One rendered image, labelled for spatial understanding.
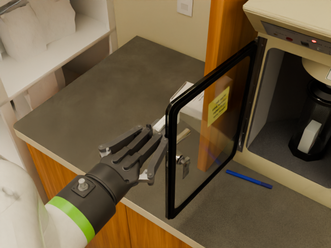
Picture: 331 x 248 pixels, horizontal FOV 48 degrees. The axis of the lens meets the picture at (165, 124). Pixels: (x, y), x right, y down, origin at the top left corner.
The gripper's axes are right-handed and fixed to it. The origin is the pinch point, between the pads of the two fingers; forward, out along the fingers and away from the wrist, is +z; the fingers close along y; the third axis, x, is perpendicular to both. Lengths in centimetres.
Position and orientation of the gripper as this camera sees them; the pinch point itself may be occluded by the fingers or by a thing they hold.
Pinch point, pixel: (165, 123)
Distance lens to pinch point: 75.7
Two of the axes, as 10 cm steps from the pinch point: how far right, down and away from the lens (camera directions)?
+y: -8.2, -4.0, 4.0
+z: 5.7, -5.8, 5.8
